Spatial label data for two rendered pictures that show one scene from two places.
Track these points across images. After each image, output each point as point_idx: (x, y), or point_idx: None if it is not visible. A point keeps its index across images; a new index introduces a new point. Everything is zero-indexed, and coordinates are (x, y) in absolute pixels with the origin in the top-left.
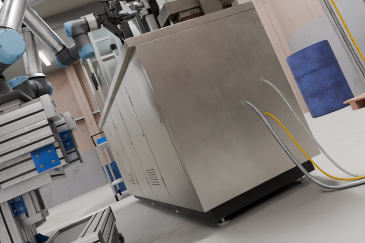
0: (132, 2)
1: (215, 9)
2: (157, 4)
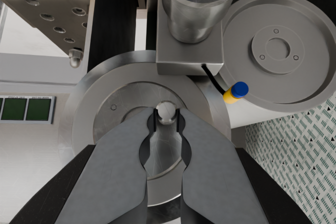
0: None
1: None
2: None
